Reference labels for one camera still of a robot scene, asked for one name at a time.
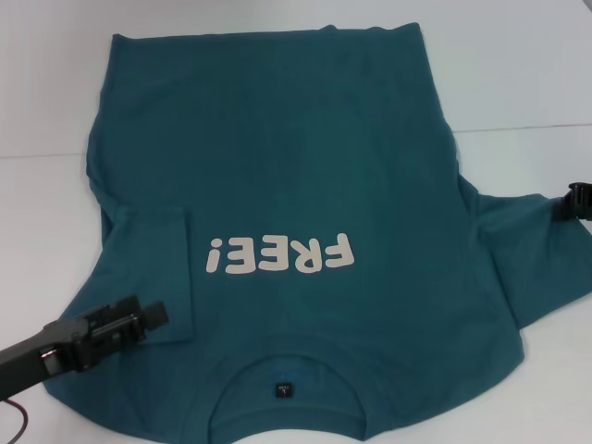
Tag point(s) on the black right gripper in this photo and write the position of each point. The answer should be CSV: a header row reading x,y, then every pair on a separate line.
x,y
587,203

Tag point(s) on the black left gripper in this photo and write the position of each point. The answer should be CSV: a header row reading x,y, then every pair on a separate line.
x,y
60,342

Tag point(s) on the teal T-shirt with FREE print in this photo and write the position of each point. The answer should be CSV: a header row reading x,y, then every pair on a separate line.
x,y
277,162

